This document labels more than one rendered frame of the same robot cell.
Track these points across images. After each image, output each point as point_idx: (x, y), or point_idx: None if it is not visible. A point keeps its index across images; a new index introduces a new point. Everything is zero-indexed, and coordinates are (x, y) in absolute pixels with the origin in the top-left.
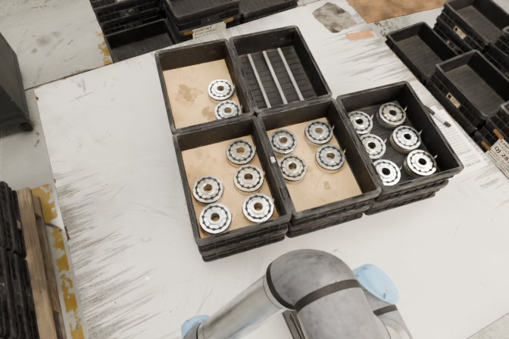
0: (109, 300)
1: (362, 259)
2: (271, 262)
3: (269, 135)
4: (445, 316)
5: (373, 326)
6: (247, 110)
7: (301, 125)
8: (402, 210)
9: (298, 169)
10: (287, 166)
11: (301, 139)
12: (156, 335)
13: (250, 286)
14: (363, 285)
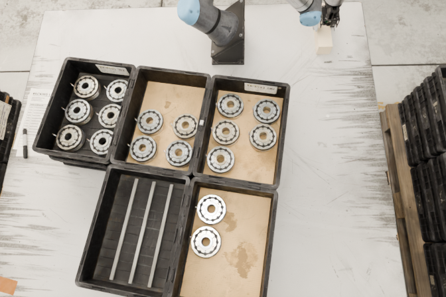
0: (358, 112)
1: (173, 66)
2: None
3: (185, 170)
4: (148, 20)
5: None
6: (194, 194)
7: None
8: None
9: (182, 120)
10: (190, 126)
11: (160, 152)
12: (330, 79)
13: None
14: (198, 2)
